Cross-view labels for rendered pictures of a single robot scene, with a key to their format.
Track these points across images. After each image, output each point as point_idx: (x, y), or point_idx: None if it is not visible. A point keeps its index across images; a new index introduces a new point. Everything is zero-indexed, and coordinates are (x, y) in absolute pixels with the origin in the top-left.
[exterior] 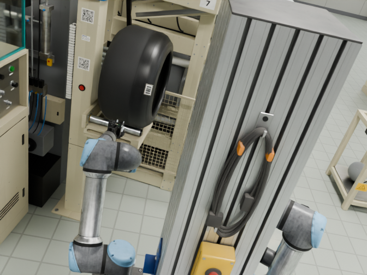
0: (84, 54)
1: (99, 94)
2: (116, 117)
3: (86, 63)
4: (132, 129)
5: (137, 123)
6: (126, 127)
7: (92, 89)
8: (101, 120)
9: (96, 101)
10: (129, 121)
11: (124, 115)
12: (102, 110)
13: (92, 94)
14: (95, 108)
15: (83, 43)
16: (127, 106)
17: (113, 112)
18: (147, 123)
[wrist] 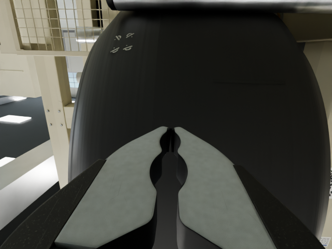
0: (330, 207)
1: (322, 224)
2: (228, 108)
3: (330, 186)
4: (152, 2)
5: (100, 105)
6: (181, 2)
7: (329, 108)
8: (318, 5)
9: (314, 41)
10: (149, 104)
11: (172, 154)
12: (313, 137)
13: (329, 86)
14: (326, 20)
15: (326, 230)
16: (155, 238)
17: (242, 157)
18: (80, 79)
